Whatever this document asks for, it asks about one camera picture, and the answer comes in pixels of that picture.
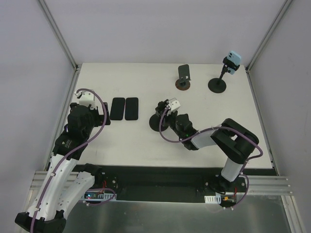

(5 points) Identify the white cable duct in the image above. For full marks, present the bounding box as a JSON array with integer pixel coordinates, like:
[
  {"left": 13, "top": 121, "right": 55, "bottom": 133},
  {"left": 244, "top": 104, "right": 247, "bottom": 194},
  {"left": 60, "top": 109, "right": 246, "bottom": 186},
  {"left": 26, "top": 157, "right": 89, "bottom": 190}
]
[
  {"left": 204, "top": 195, "right": 222, "bottom": 204},
  {"left": 80, "top": 191, "right": 117, "bottom": 202}
]

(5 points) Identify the left aluminium frame post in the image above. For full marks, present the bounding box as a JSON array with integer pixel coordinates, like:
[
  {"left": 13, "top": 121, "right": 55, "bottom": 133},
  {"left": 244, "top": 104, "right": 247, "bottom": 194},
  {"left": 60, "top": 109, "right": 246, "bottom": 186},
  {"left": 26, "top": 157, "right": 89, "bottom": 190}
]
[{"left": 36, "top": 0, "right": 79, "bottom": 71}]

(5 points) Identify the left white cable duct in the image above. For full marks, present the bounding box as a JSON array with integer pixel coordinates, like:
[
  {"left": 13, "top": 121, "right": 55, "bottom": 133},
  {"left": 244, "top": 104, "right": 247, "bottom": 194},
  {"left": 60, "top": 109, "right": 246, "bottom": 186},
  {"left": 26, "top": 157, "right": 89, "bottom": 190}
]
[{"left": 80, "top": 191, "right": 117, "bottom": 202}]

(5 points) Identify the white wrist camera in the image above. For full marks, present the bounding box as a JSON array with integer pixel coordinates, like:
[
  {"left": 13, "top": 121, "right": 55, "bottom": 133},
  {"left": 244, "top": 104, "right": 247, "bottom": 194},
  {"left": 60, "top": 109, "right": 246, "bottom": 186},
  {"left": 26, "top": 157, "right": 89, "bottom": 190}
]
[
  {"left": 167, "top": 98, "right": 181, "bottom": 115},
  {"left": 75, "top": 91, "right": 96, "bottom": 109}
]

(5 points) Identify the black phone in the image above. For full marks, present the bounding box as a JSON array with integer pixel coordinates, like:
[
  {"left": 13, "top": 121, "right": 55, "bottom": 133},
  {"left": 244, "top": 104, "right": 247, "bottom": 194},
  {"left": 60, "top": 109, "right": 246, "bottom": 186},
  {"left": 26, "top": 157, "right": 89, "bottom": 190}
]
[
  {"left": 110, "top": 98, "right": 125, "bottom": 121},
  {"left": 125, "top": 97, "right": 138, "bottom": 121}
]

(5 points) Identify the right aluminium frame post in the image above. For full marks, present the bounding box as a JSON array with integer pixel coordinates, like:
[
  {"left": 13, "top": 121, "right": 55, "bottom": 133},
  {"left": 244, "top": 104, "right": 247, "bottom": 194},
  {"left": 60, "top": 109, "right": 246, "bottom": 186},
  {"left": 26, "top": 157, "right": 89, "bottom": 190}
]
[{"left": 245, "top": 0, "right": 294, "bottom": 73}]

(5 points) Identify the light blue phone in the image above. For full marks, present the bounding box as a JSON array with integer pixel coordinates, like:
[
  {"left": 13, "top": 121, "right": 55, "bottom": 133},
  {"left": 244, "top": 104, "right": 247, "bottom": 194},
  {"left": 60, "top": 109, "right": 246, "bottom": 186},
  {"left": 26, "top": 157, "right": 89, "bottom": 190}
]
[{"left": 227, "top": 50, "right": 242, "bottom": 75}]

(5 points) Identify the aluminium front rail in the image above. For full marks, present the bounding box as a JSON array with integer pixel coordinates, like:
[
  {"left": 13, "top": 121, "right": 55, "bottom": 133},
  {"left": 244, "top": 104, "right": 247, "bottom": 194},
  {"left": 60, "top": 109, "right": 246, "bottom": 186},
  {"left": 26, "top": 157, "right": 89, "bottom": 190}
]
[{"left": 30, "top": 171, "right": 294, "bottom": 196}]

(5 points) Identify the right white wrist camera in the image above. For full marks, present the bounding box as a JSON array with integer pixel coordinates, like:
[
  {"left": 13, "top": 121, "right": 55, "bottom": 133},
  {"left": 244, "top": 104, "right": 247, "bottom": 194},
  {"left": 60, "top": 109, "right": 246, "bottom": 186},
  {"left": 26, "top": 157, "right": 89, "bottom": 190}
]
[{"left": 167, "top": 98, "right": 181, "bottom": 115}]

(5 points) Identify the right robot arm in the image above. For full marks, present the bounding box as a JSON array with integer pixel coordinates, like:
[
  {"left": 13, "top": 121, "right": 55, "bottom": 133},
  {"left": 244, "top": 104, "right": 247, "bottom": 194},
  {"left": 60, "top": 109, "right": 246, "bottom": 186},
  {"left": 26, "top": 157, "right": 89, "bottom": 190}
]
[{"left": 149, "top": 99, "right": 263, "bottom": 192}]

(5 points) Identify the aluminium frame post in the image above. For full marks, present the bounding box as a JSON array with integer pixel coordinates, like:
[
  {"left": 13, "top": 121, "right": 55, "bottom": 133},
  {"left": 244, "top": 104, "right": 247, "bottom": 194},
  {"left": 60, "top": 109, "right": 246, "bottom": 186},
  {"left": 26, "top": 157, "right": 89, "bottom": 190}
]
[
  {"left": 36, "top": 0, "right": 79, "bottom": 71},
  {"left": 245, "top": 0, "right": 294, "bottom": 73}
]

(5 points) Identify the brown base metal phone stand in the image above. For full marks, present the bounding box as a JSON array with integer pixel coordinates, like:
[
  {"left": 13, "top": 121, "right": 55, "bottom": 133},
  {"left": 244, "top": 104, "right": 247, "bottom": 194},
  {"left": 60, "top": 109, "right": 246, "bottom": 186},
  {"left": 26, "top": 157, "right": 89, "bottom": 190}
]
[{"left": 175, "top": 64, "right": 191, "bottom": 91}]

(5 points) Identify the black round base phone stand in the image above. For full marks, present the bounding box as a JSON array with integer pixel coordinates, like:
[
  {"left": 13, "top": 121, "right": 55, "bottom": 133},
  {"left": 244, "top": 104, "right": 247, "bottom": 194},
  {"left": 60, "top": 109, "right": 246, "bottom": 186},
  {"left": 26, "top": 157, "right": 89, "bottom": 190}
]
[{"left": 149, "top": 114, "right": 169, "bottom": 132}]

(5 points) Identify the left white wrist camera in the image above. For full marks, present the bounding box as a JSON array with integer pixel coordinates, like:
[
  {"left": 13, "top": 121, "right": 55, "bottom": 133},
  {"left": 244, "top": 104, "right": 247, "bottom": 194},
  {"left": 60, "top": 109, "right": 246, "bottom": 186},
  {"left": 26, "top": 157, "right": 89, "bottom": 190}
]
[{"left": 75, "top": 91, "right": 96, "bottom": 109}]

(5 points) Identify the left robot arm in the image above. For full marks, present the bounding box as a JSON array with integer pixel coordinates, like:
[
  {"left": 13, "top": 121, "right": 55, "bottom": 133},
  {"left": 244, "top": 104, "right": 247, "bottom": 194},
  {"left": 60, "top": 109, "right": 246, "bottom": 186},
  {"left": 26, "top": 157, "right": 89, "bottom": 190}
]
[{"left": 15, "top": 100, "right": 110, "bottom": 233}]

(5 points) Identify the right white cable duct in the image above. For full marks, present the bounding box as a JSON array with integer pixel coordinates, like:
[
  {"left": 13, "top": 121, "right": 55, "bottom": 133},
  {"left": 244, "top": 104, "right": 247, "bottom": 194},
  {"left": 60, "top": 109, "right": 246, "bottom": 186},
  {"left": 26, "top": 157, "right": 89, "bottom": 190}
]
[{"left": 204, "top": 195, "right": 222, "bottom": 204}]

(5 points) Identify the black tall clamp phone stand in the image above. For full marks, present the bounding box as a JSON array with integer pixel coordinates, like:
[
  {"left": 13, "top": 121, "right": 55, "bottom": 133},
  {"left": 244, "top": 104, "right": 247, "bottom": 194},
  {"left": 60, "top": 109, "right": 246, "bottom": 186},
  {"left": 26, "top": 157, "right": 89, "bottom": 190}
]
[{"left": 207, "top": 57, "right": 240, "bottom": 94}]

